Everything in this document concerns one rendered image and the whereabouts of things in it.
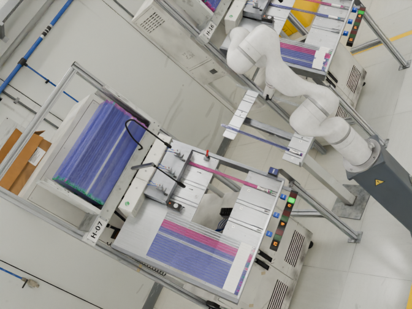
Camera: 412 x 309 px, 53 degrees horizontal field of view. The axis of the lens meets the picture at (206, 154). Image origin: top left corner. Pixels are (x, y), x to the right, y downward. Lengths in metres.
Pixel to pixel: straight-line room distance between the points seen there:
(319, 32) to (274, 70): 1.25
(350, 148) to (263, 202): 0.58
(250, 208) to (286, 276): 0.68
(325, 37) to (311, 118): 1.19
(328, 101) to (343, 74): 1.60
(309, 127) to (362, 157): 0.32
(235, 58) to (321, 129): 0.49
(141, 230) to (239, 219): 0.52
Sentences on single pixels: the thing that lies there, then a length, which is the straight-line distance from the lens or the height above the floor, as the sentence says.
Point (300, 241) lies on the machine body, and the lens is 2.83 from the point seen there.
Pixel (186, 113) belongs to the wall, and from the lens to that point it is 4.32.
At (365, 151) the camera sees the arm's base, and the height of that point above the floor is 0.75.
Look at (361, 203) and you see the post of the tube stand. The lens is 2.89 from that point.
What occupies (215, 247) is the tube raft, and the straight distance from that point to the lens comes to 2.16.
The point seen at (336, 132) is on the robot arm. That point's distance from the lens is 1.88.
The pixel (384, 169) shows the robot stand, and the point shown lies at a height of 0.64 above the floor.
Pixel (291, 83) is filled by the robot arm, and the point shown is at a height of 1.25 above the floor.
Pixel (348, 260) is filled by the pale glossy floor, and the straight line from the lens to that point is 2.75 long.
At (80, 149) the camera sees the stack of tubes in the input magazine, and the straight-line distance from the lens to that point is 2.18.
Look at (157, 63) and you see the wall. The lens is 4.29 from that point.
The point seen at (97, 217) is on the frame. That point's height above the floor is 1.39.
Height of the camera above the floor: 2.05
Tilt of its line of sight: 25 degrees down
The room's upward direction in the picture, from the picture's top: 52 degrees counter-clockwise
